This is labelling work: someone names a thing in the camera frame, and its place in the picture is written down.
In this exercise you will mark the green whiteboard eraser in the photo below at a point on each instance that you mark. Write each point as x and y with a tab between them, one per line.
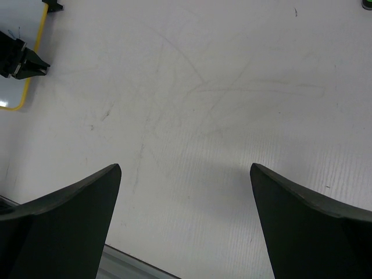
367	4

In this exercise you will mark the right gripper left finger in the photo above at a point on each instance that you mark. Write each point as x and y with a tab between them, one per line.
61	234

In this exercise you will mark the yellow framed whiteboard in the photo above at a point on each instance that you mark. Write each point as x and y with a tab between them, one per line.
24	20

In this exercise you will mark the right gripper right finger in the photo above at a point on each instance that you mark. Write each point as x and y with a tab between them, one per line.
307	234

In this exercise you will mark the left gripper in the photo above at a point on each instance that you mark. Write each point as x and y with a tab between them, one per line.
19	61

